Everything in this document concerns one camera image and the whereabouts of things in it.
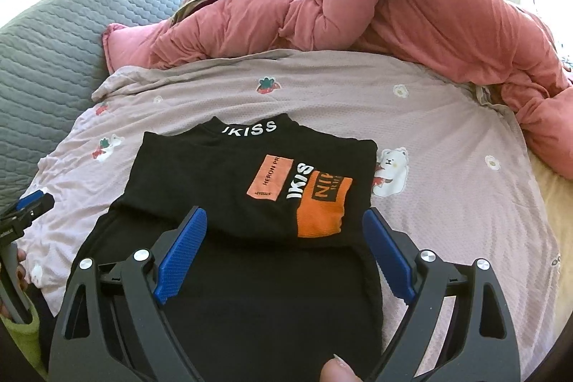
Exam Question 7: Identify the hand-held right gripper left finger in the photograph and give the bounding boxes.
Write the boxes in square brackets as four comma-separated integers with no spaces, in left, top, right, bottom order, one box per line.
[48,205,208,382]

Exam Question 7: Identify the pink duvet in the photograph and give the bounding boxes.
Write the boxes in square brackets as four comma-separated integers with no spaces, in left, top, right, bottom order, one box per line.
[102,0,573,177]

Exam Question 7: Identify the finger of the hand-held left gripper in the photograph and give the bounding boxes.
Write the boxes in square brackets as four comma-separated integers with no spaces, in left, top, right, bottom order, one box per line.
[11,195,56,228]
[17,191,44,210]

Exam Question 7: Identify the cream bed sheet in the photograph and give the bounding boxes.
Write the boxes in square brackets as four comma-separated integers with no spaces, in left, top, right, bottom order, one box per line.
[530,158,573,262]

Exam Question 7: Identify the lilac printed blanket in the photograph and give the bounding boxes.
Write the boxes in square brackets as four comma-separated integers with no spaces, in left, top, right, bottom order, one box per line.
[20,48,564,382]

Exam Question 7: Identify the person's left hand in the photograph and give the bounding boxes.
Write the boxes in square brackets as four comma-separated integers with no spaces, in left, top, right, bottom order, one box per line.
[13,247,30,281]

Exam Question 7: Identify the person's right hand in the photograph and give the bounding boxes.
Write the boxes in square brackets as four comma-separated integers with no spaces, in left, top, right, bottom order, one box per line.
[319,356,361,382]

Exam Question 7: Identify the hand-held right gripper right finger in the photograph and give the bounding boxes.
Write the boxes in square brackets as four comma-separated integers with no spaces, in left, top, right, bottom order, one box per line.
[361,207,523,382]

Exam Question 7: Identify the grey quilted headboard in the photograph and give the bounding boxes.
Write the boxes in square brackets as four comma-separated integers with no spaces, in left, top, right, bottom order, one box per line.
[0,0,229,168]

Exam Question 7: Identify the black sweater with orange cuffs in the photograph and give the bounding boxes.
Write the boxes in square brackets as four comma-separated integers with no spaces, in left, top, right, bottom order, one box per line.
[81,113,385,382]

